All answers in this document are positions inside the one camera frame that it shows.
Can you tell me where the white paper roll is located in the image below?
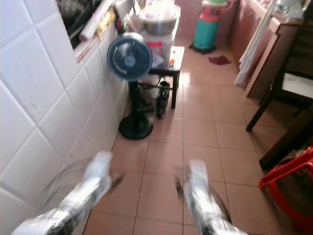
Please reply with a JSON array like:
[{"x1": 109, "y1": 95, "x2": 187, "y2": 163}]
[{"x1": 79, "y1": 0, "x2": 114, "y2": 43}]

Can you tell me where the dark red floor cloth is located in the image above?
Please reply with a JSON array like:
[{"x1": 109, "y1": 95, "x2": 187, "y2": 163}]
[{"x1": 208, "y1": 55, "x2": 232, "y2": 66}]

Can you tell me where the dark wooden table leg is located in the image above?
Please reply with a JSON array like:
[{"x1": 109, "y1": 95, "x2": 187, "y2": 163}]
[{"x1": 259, "y1": 105, "x2": 313, "y2": 171}]

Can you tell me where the brown wooden cabinet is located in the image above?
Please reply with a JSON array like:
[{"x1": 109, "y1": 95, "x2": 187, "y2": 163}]
[{"x1": 229, "y1": 0, "x2": 299, "y2": 99}]

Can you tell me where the blue fan on black stand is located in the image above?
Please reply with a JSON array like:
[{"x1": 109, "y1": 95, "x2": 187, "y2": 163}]
[{"x1": 107, "y1": 32, "x2": 155, "y2": 141}]

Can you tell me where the red plastic stool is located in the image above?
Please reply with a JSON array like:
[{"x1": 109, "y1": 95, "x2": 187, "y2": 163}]
[{"x1": 259, "y1": 147, "x2": 313, "y2": 232}]

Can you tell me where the dark wooden chair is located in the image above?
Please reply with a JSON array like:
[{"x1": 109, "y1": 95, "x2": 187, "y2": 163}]
[{"x1": 246, "y1": 24, "x2": 313, "y2": 132}]

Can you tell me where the black bottle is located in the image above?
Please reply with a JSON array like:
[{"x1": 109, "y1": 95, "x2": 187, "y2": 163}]
[{"x1": 156, "y1": 81, "x2": 171, "y2": 118}]

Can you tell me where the small black side table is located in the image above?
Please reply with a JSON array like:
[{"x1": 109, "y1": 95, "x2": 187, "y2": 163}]
[{"x1": 147, "y1": 47, "x2": 185, "y2": 109}]

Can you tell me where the white hanging cloth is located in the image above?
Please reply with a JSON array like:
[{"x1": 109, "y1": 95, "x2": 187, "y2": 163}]
[{"x1": 234, "y1": 0, "x2": 275, "y2": 88}]

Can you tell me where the metal pot with lid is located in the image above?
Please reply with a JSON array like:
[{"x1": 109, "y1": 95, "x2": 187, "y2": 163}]
[{"x1": 139, "y1": 2, "x2": 180, "y2": 36}]

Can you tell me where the green gas cylinder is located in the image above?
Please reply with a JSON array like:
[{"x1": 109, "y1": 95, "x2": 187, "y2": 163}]
[{"x1": 189, "y1": 0, "x2": 224, "y2": 54}]

